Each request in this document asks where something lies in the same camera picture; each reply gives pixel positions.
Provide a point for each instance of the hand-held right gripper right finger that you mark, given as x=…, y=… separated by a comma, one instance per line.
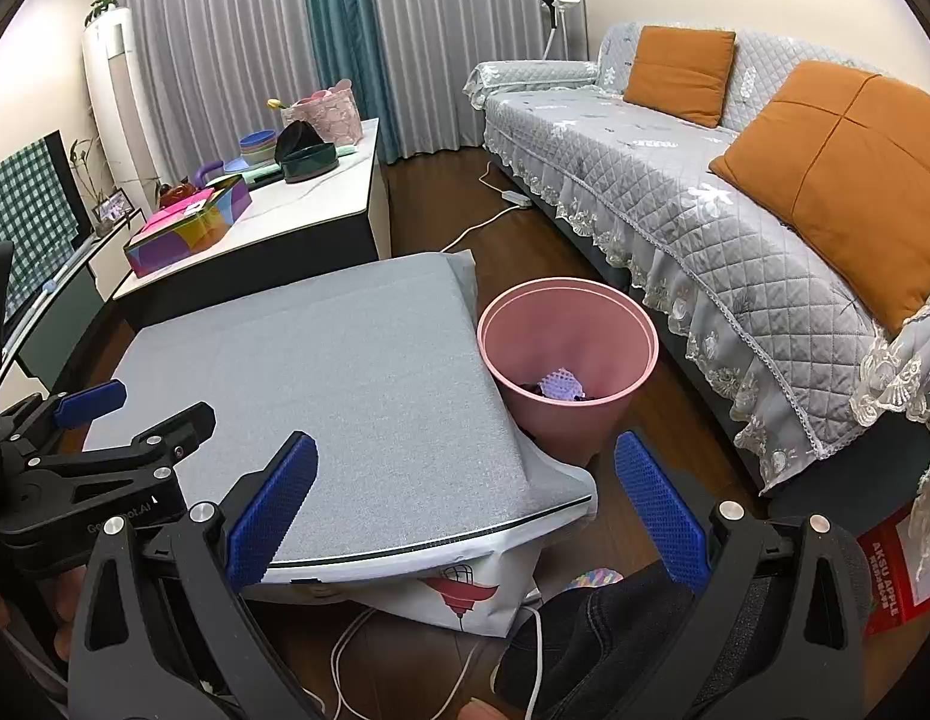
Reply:
x=660, y=510

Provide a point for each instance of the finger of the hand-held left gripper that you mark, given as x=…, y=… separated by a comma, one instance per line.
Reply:
x=90, y=399
x=180, y=431

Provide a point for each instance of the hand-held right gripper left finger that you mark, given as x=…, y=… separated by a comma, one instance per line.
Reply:
x=274, y=510

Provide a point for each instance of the pink plastic bin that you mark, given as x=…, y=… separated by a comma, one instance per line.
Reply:
x=562, y=420

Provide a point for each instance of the purple foam net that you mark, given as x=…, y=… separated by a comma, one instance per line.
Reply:
x=559, y=384

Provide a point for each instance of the person's left hand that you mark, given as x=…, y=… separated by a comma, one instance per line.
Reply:
x=64, y=615

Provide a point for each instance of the white and green cabinet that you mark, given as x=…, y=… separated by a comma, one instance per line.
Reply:
x=67, y=322

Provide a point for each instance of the pastel knitted cloth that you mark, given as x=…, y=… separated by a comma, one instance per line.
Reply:
x=596, y=580

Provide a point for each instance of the white rod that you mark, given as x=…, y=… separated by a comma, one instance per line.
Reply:
x=60, y=276

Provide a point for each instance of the person's leg in jeans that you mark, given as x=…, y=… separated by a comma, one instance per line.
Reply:
x=607, y=645

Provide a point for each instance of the green checked cloth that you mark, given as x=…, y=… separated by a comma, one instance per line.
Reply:
x=30, y=225

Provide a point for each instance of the multicoloured rectangular box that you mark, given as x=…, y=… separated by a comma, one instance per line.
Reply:
x=187, y=232

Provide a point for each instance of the green checked cloth television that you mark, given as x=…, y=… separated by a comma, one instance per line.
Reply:
x=71, y=187

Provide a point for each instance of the bamboo plant in vase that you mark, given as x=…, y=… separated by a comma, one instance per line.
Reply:
x=86, y=180

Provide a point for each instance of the dark red teapot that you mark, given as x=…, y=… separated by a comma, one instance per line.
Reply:
x=178, y=191

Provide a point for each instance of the red cardboard box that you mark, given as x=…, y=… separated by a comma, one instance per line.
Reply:
x=892, y=577

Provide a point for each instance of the purple plastic scoop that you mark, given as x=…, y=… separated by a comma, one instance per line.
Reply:
x=208, y=171

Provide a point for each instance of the white marble coffee table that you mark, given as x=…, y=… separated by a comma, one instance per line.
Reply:
x=315, y=202

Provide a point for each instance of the mint green tray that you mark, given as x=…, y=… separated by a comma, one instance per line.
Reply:
x=247, y=171

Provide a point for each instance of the stack of coloured bowls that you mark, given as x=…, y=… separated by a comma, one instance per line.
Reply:
x=256, y=146

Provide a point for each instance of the white standing air conditioner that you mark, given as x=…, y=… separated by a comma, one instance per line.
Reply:
x=120, y=105

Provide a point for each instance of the dark green bowl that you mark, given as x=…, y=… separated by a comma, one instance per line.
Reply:
x=307, y=163

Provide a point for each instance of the grey quilted sofa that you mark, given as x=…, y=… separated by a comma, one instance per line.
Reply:
x=660, y=187

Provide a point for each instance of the white power strip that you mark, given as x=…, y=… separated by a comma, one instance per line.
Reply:
x=515, y=199

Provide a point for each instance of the pink quilted basket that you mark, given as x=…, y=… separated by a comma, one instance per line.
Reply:
x=334, y=116

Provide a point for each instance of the grey curtain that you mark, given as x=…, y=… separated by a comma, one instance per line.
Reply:
x=210, y=52
x=472, y=30

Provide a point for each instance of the large orange cushion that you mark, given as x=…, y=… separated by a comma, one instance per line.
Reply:
x=847, y=180

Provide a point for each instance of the green potted plant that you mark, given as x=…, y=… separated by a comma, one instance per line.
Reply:
x=101, y=9

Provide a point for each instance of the teal curtain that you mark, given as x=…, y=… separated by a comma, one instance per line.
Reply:
x=345, y=52

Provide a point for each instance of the small orange cushion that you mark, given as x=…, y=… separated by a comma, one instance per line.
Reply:
x=679, y=75

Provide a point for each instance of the white floor lamp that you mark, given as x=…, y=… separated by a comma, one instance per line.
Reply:
x=551, y=15

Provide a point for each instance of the small photo frame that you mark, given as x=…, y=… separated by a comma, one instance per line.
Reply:
x=112, y=208

